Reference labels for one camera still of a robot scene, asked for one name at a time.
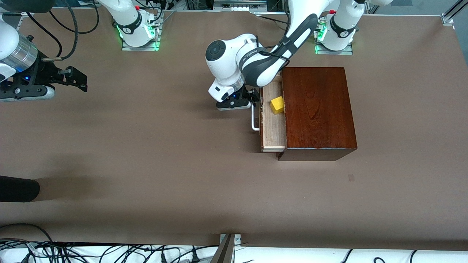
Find black ribbed cylinder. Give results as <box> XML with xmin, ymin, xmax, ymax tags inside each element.
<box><xmin>0</xmin><ymin>175</ymin><xmax>41</xmax><ymax>202</ymax></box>

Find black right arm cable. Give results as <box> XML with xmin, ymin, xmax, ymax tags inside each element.
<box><xmin>42</xmin><ymin>0</ymin><xmax>100</xmax><ymax>61</ymax></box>

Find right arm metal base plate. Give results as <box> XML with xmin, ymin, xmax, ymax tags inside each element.
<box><xmin>122</xmin><ymin>16</ymin><xmax>162</xmax><ymax>52</ymax></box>

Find aluminium rail with sockets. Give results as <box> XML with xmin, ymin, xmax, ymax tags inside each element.
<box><xmin>214</xmin><ymin>0</ymin><xmax>267</xmax><ymax>12</ymax></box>

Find looping black floor cable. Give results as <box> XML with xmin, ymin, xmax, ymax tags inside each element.
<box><xmin>0</xmin><ymin>224</ymin><xmax>55</xmax><ymax>243</ymax></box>

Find yellow cube block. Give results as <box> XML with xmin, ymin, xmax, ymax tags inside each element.
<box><xmin>270</xmin><ymin>96</ymin><xmax>285</xmax><ymax>115</ymax></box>

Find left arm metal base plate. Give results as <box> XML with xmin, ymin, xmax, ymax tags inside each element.
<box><xmin>314</xmin><ymin>20</ymin><xmax>354</xmax><ymax>56</ymax></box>

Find grey metal table bracket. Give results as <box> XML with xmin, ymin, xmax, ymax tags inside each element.
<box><xmin>210</xmin><ymin>234</ymin><xmax>242</xmax><ymax>263</ymax></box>

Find aluminium profile corner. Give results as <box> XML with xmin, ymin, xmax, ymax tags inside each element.
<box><xmin>441</xmin><ymin>0</ymin><xmax>468</xmax><ymax>26</ymax></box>

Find tangled black floor cables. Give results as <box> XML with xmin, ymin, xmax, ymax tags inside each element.
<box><xmin>0</xmin><ymin>239</ymin><xmax>220</xmax><ymax>263</ymax></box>

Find dark brown wooden cabinet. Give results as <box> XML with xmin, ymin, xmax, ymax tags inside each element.
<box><xmin>277</xmin><ymin>67</ymin><xmax>358</xmax><ymax>161</ymax></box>

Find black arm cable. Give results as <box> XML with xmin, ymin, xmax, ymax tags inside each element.
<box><xmin>254</xmin><ymin>0</ymin><xmax>293</xmax><ymax>61</ymax></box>
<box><xmin>42</xmin><ymin>0</ymin><xmax>100</xmax><ymax>61</ymax></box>

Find wooden drawer with white handle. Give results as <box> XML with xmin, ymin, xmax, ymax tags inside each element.
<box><xmin>251</xmin><ymin>75</ymin><xmax>288</xmax><ymax>153</ymax></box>

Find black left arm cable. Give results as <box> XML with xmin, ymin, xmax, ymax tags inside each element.
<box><xmin>254</xmin><ymin>0</ymin><xmax>293</xmax><ymax>61</ymax></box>

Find thin black table cable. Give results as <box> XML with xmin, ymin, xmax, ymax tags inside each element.
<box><xmin>256</xmin><ymin>14</ymin><xmax>290</xmax><ymax>25</ymax></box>

